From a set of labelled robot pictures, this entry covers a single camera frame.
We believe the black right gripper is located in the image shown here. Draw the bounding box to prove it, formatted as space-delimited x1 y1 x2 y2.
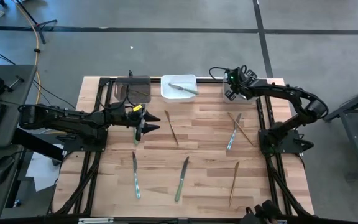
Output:
224 67 258 102

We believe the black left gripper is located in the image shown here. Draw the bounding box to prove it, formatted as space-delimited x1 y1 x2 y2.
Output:
116 107 162 135

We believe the wooden chopstick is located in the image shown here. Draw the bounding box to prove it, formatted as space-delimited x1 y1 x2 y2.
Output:
227 112 257 147

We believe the blue striped handle knife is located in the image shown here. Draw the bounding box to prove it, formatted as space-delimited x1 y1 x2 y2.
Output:
226 113 242 151
132 151 142 200

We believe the light grey plastic bin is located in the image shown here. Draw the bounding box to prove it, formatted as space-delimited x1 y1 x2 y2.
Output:
221 76 262 105

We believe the grey translucent plastic bin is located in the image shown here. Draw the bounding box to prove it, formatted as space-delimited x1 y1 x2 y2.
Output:
114 75 152 105

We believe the white plastic bin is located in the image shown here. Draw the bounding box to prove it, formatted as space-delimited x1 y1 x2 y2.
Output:
160 73 199 104

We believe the white paper sheet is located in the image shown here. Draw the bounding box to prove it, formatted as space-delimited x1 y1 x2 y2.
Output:
25 151 64 192

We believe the black desk support beam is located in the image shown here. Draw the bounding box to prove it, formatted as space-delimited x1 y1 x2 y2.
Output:
11 127 65 162

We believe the dark side table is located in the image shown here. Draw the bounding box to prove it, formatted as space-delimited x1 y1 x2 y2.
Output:
323 80 358 182

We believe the black tripod stand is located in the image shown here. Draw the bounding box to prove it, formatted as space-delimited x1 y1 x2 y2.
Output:
14 0 58 45

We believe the black computer mouse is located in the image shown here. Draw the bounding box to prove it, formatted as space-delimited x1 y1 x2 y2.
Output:
0 154 16 187

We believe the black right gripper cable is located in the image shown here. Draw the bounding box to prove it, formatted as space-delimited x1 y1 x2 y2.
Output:
209 65 229 82

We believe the black aluminium rig frame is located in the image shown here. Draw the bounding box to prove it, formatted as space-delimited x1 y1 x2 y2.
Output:
54 76 315 218

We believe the yellow floor cable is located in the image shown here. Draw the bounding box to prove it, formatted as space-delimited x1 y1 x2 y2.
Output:
11 0 44 105

